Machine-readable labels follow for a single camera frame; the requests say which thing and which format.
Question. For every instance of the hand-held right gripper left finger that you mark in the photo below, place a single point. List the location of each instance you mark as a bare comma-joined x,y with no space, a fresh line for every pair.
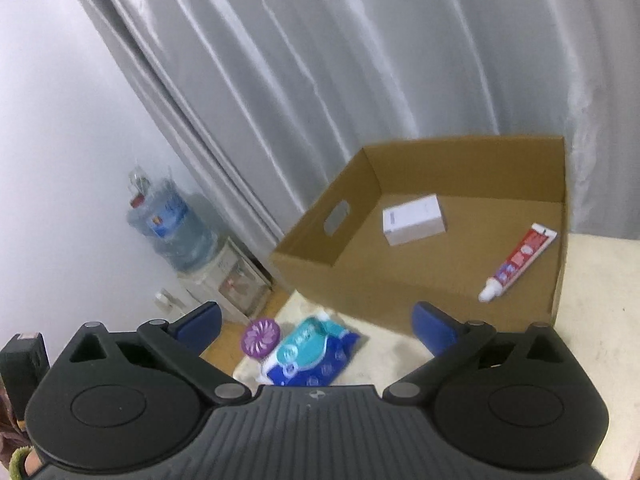
197,330

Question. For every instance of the white water dispenser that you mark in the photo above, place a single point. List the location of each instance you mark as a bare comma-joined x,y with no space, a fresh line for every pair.
235,280

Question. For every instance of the purple-lid air freshener jar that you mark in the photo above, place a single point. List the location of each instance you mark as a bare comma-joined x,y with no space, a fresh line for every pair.
261,337

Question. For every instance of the small clear wall hanger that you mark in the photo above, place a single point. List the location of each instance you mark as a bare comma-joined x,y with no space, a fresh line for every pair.
138,182

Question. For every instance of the brown cardboard box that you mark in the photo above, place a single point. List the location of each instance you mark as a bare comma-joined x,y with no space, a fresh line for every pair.
450,260

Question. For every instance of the red toothpaste tube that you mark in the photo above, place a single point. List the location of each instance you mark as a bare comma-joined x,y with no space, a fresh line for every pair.
520,255

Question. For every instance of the white wall socket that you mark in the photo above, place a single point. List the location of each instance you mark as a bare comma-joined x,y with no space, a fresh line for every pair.
163,300

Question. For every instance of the dark maroon cloth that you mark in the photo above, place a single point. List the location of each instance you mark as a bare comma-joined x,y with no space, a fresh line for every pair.
9,425

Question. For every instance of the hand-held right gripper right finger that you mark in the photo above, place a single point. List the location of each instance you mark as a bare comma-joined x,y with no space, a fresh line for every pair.
430,327

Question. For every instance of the grey curtain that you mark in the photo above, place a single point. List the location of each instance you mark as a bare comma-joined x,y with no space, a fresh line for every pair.
350,60

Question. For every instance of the small white carton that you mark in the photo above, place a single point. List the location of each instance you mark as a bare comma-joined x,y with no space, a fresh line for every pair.
412,220

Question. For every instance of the blue wet wipes pack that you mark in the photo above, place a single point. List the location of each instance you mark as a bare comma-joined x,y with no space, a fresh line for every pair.
305,355

